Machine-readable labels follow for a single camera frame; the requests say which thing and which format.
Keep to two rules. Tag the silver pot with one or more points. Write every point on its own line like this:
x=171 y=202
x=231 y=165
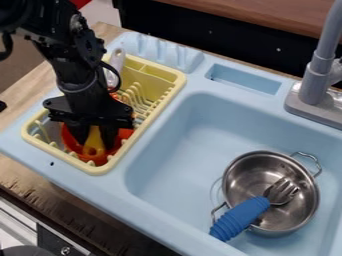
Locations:
x=271 y=173

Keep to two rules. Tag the blue fork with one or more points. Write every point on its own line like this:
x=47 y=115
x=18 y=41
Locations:
x=240 y=216

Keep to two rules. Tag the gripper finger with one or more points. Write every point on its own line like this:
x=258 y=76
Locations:
x=109 y=137
x=81 y=133

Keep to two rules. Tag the yellow toy knife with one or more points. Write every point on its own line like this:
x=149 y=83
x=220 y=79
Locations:
x=94 y=146

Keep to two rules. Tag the light blue toy sink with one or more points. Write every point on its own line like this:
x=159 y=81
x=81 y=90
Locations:
x=187 y=140

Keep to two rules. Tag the orange plate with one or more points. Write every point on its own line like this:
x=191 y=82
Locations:
x=71 y=143

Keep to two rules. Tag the white tool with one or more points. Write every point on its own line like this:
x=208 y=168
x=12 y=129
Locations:
x=116 y=61

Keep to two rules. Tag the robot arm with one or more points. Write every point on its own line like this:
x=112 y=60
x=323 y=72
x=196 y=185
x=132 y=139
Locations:
x=75 y=66

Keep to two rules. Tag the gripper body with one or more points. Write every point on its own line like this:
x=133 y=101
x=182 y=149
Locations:
x=95 y=111

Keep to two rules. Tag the grey tap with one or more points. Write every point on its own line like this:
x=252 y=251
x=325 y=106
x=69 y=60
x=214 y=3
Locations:
x=318 y=83

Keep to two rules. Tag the yellow dish rack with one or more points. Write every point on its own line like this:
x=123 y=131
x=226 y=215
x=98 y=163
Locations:
x=153 y=86

